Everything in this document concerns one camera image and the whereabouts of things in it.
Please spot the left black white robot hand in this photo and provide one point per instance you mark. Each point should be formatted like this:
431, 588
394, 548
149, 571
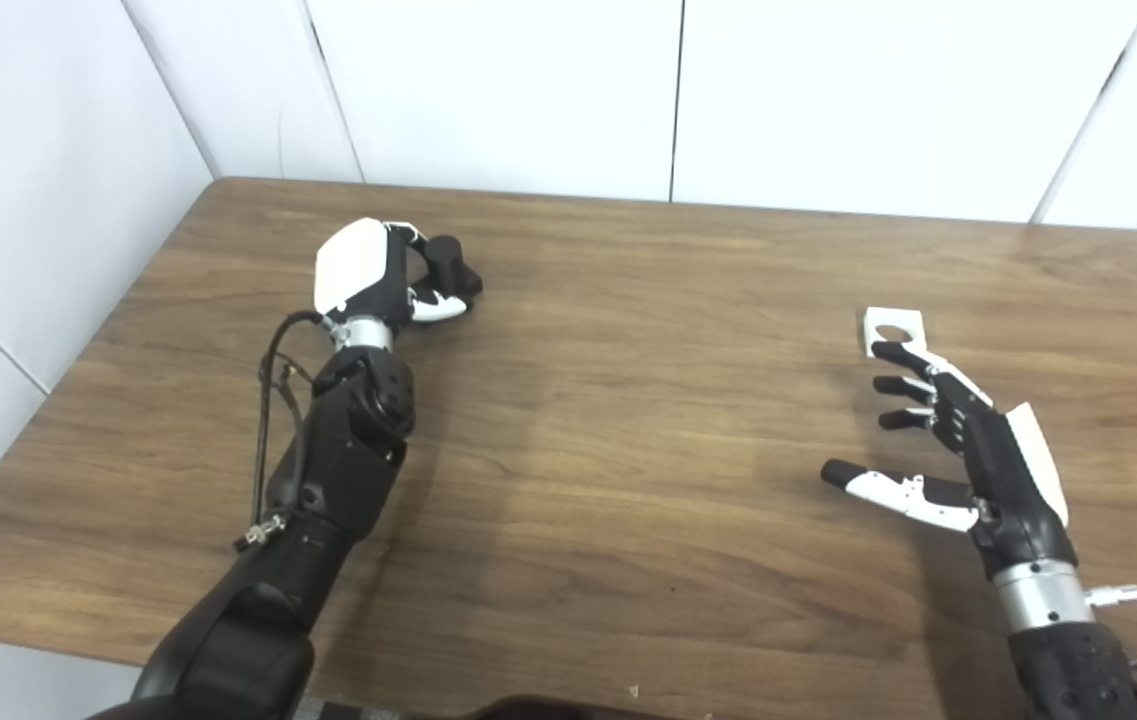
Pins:
353, 265

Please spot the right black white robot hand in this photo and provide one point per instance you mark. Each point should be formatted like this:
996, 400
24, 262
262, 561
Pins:
1003, 480

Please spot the black peg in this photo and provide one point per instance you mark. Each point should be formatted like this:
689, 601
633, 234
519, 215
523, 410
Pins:
448, 255

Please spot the white square piece with hole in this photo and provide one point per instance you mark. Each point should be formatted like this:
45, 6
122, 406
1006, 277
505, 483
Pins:
913, 320

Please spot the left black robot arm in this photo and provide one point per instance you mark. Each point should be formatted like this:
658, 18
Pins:
358, 450

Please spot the black robot torso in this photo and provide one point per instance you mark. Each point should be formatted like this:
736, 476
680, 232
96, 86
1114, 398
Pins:
528, 710

